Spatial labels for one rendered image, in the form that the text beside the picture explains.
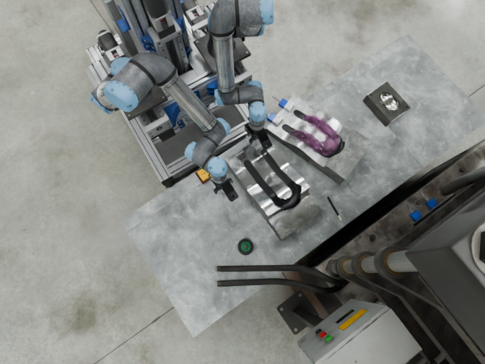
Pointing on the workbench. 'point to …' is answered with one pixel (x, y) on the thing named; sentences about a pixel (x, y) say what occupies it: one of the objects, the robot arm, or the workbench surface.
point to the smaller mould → (386, 104)
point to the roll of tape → (247, 245)
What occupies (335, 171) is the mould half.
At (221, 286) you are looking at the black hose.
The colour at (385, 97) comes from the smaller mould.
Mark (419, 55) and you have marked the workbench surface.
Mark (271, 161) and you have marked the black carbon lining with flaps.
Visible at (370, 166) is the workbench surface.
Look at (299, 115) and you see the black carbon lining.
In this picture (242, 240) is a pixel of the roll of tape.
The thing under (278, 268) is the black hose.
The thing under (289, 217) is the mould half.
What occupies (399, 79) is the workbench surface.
